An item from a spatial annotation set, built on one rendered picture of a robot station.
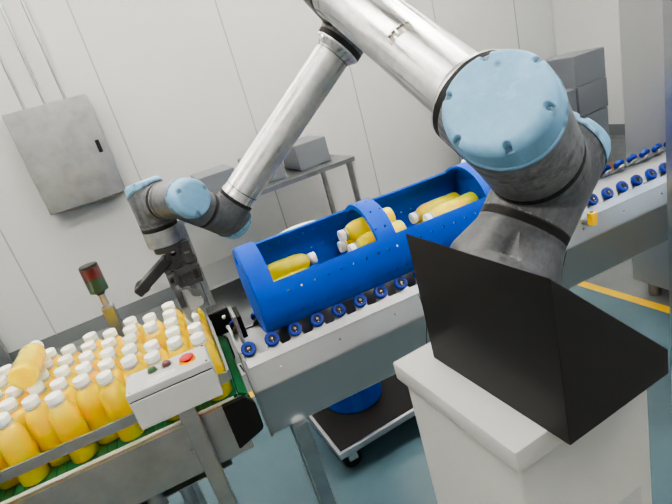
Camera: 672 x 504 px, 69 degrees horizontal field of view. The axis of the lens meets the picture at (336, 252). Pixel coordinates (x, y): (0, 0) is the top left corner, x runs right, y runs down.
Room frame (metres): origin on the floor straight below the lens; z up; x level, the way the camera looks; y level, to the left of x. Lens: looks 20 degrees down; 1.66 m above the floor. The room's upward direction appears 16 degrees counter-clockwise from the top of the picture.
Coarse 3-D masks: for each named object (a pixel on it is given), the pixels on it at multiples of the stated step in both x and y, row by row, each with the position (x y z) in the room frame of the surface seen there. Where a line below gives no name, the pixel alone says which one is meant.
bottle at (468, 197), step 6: (468, 192) 1.60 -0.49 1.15; (456, 198) 1.57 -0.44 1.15; (462, 198) 1.57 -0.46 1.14; (468, 198) 1.57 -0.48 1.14; (474, 198) 1.57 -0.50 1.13; (438, 204) 1.56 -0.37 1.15; (444, 204) 1.55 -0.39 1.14; (450, 204) 1.55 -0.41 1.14; (456, 204) 1.55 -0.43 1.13; (462, 204) 1.55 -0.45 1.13; (432, 210) 1.55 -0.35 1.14; (438, 210) 1.54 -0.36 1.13; (444, 210) 1.53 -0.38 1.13; (450, 210) 1.53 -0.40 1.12; (432, 216) 1.54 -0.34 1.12
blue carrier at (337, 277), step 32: (416, 192) 1.72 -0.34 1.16; (448, 192) 1.78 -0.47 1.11; (480, 192) 1.63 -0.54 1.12; (320, 224) 1.60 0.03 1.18; (384, 224) 1.43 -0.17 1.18; (448, 224) 1.46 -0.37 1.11; (256, 256) 1.36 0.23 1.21; (320, 256) 1.62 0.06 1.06; (352, 256) 1.37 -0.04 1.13; (384, 256) 1.39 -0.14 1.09; (256, 288) 1.29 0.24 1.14; (288, 288) 1.31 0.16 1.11; (320, 288) 1.33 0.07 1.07; (352, 288) 1.38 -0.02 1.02; (288, 320) 1.33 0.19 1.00
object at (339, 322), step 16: (624, 192) 1.72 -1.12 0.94; (640, 192) 1.73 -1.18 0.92; (592, 208) 1.67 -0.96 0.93; (416, 288) 1.45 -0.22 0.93; (384, 304) 1.41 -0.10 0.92; (336, 320) 1.37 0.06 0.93; (352, 320) 1.37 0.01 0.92; (304, 336) 1.34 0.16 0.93; (320, 336) 1.34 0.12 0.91; (256, 352) 1.30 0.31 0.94; (272, 352) 1.30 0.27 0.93
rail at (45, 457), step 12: (120, 420) 1.09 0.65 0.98; (132, 420) 1.10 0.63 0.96; (96, 432) 1.07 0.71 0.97; (108, 432) 1.08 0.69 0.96; (60, 444) 1.05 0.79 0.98; (72, 444) 1.06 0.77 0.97; (84, 444) 1.06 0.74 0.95; (36, 456) 1.03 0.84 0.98; (48, 456) 1.04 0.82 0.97; (60, 456) 1.05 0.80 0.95; (12, 468) 1.02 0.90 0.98; (24, 468) 1.02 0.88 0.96; (0, 480) 1.01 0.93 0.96
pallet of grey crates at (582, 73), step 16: (592, 48) 4.52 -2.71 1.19; (560, 64) 4.43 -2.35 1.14; (576, 64) 4.31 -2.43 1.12; (592, 64) 4.37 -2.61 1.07; (576, 80) 4.30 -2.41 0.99; (592, 80) 4.37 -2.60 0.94; (576, 96) 4.31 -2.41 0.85; (592, 96) 4.35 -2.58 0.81; (576, 112) 4.26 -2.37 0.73; (592, 112) 4.36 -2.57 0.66; (608, 128) 4.42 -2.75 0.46; (608, 160) 4.41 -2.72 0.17
